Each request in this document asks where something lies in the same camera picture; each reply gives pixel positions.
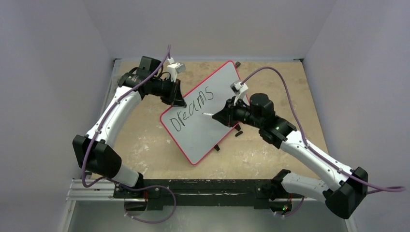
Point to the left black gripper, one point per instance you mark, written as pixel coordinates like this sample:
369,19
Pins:
175,97

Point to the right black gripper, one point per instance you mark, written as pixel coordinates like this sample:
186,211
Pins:
230,112

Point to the red framed whiteboard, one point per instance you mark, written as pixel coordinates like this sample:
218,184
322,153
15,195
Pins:
194,133

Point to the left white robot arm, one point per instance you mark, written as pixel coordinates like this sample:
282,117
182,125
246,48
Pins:
94,150

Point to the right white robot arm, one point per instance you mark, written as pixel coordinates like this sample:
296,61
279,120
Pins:
338,186

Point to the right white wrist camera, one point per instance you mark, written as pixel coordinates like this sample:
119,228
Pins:
240,89

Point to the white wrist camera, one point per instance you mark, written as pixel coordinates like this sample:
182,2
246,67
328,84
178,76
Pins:
240,89
174,68

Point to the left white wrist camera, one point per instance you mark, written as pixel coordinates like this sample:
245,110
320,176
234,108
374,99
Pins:
174,68

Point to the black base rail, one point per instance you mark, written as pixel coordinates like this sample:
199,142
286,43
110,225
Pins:
255,193

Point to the aluminium frame rail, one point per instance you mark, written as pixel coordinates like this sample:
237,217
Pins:
104,189

